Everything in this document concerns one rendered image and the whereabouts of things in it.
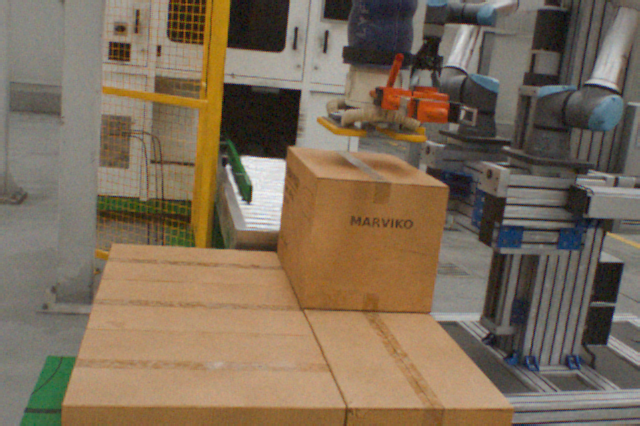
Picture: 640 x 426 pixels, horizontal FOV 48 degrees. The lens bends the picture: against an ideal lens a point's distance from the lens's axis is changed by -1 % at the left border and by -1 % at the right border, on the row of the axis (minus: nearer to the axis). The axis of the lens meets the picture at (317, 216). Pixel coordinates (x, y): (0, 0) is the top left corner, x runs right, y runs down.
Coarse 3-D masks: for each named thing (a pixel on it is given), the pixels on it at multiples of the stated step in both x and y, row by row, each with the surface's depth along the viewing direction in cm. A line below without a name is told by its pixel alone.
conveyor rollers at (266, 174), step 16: (256, 160) 482; (272, 160) 487; (256, 176) 421; (272, 176) 427; (240, 192) 375; (256, 192) 377; (272, 192) 379; (240, 208) 340; (256, 208) 342; (272, 208) 344; (256, 224) 308; (272, 224) 316
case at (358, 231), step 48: (288, 192) 255; (336, 192) 209; (384, 192) 211; (432, 192) 214; (288, 240) 249; (336, 240) 212; (384, 240) 215; (432, 240) 218; (336, 288) 216; (384, 288) 219; (432, 288) 222
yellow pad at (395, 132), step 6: (390, 126) 237; (396, 126) 239; (384, 132) 234; (390, 132) 227; (396, 132) 225; (402, 132) 224; (408, 132) 224; (414, 132) 226; (396, 138) 221; (402, 138) 221; (408, 138) 222; (414, 138) 222; (420, 138) 222; (426, 138) 223
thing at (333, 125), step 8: (336, 112) 239; (320, 120) 242; (328, 120) 236; (336, 120) 237; (328, 128) 227; (336, 128) 218; (344, 128) 220; (352, 128) 221; (360, 128) 221; (360, 136) 219
